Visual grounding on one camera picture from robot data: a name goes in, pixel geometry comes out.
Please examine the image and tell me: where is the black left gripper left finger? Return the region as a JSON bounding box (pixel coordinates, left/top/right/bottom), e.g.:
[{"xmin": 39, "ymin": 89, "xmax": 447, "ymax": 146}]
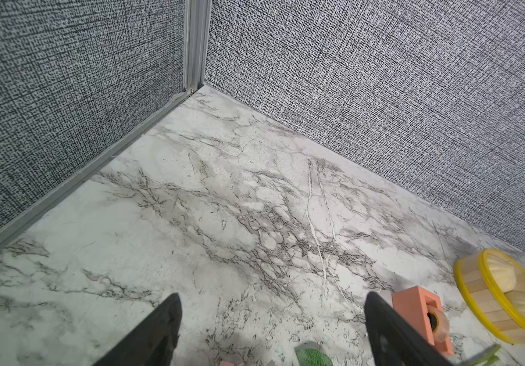
[{"xmin": 95, "ymin": 293, "xmax": 183, "ymax": 365}]

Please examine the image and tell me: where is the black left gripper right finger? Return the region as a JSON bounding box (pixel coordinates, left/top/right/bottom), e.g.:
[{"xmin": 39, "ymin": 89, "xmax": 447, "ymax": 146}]
[{"xmin": 364, "ymin": 291, "xmax": 451, "ymax": 366}]

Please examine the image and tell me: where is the pink artificial rose stem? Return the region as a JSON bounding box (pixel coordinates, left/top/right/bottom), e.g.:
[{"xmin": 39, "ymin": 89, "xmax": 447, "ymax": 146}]
[{"xmin": 295, "ymin": 345, "xmax": 334, "ymax": 366}]

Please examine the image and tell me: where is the yellow bamboo steamer basket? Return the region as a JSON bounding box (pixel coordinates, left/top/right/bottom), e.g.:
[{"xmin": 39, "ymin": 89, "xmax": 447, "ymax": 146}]
[{"xmin": 454, "ymin": 249, "xmax": 525, "ymax": 345}]

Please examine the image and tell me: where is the pink tape dispenser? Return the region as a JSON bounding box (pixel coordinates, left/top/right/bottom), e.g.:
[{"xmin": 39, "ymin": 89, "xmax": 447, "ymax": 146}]
[{"xmin": 391, "ymin": 286, "xmax": 455, "ymax": 355}]

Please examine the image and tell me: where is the aluminium frame post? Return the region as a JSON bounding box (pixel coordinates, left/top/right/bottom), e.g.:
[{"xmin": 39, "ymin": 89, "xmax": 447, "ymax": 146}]
[{"xmin": 183, "ymin": 0, "xmax": 212, "ymax": 95}]

